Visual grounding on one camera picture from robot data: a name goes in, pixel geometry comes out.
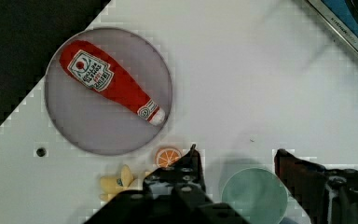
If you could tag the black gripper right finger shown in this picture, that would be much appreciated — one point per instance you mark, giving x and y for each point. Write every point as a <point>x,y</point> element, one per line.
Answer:
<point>328,196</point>

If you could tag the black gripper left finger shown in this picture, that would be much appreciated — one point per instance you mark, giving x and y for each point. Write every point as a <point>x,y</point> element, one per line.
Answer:
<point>187,171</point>

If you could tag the black toaster oven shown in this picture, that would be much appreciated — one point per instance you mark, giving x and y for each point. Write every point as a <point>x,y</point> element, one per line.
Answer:
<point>341,16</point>

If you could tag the orange slice toy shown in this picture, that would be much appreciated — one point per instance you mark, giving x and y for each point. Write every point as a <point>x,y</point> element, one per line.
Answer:
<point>166,156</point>

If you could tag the green cup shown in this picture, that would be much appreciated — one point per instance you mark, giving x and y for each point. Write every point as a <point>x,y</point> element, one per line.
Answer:
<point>257,195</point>

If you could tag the peeled banana toy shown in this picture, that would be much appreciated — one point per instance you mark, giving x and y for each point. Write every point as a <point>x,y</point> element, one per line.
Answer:
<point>112,185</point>

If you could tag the grey round plate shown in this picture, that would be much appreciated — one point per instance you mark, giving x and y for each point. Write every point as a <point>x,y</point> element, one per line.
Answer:
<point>95,124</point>

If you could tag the red plush ketchup bottle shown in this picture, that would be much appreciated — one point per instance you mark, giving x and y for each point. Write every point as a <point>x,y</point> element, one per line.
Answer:
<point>98,71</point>

